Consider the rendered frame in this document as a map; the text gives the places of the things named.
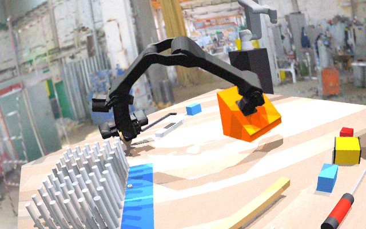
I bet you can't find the yellow box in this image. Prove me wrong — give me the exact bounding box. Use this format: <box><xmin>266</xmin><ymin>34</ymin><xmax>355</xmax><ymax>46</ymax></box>
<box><xmin>333</xmin><ymin>137</ymin><xmax>361</xmax><ymax>164</ymax></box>

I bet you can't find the blue flat strip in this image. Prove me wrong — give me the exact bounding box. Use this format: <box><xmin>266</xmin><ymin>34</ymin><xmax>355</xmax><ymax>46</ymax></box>
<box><xmin>120</xmin><ymin>163</ymin><xmax>154</xmax><ymax>229</ymax></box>

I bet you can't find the blue block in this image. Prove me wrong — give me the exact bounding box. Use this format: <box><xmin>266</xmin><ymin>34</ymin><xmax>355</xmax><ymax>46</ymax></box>
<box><xmin>317</xmin><ymin>163</ymin><xmax>338</xmax><ymax>193</ymax></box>
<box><xmin>186</xmin><ymin>103</ymin><xmax>202</xmax><ymax>116</ymax></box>

